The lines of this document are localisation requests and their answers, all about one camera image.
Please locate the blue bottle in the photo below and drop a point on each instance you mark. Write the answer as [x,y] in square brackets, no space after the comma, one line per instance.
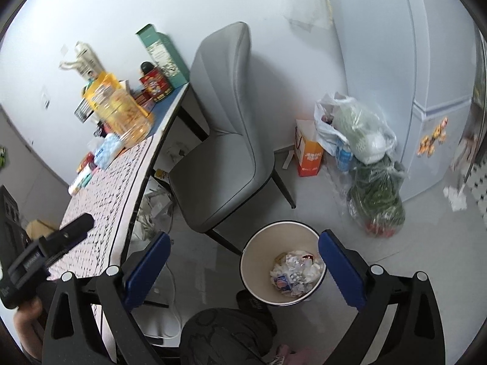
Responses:
[344,156]

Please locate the clear bag of green vegetables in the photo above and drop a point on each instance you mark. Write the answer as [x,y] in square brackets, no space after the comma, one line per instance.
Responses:
[376,194]

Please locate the white tissue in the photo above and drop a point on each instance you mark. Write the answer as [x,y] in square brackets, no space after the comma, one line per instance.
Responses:
[454,197]

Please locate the green box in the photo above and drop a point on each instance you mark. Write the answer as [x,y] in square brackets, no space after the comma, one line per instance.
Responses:
[163,57]

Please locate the small cardboard box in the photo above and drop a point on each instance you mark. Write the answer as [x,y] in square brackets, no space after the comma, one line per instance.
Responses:
[38,228]

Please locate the clear plastic bottle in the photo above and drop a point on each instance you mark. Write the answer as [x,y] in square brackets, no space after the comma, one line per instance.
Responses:
[125,121]

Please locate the grey padded chair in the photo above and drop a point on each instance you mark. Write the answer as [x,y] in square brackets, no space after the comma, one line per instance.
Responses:
[228,121]

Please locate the white refrigerator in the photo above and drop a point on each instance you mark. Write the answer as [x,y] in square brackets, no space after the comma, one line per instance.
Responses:
[380,64]

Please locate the pile of white paper scraps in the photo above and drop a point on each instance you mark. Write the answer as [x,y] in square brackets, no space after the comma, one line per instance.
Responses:
[156,209]

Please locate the beige paper bag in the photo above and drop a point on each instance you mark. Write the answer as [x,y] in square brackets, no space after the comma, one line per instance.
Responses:
[85,61]

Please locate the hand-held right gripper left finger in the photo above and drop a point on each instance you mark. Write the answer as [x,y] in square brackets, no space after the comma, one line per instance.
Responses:
[148,270]

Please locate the patterned pink tablecloth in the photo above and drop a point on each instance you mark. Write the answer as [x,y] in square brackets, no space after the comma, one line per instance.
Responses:
[110,197]

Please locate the person's left hand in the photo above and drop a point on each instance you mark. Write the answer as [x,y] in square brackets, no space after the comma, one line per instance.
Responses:
[28,327]

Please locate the person's leg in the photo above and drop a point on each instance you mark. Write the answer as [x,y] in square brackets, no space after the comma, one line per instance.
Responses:
[217,338]

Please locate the white plastic bag of produce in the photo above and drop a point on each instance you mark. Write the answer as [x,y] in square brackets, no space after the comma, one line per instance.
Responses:
[361,129]

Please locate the white appliance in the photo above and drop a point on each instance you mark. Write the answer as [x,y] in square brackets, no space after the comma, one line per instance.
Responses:
[167,323]

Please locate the pile of waste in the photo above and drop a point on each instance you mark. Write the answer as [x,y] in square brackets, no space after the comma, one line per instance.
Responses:
[296,273]

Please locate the cream waste bin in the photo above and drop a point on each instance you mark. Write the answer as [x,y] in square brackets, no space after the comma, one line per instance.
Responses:
[262,251]

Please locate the white table with black legs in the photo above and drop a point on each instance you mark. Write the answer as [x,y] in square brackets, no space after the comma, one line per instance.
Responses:
[171,106]

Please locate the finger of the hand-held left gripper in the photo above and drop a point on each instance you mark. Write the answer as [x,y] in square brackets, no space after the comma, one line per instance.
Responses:
[72,232]

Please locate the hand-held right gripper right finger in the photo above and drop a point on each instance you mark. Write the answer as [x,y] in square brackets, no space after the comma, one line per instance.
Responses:
[338,270]

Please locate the black slipper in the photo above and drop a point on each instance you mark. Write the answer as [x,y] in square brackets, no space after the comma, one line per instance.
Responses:
[255,302]

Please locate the yellow snack bag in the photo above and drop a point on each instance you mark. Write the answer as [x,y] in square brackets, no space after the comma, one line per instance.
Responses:
[97,91]

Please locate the clear plastic sheet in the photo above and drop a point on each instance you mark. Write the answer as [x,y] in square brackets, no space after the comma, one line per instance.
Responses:
[308,0]

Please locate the orange fridge sticker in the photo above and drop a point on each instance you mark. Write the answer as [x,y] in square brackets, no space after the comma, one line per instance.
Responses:
[433,137]

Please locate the red tin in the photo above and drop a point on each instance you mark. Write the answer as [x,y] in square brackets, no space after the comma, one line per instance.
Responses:
[156,83]

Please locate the long white box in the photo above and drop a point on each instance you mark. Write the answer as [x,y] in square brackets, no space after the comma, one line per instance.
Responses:
[80,184]

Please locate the orange paper bag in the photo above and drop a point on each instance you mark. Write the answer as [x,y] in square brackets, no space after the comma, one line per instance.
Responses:
[310,156]

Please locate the blue and white tissue pack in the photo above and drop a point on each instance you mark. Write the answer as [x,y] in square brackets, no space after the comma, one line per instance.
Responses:
[108,152]

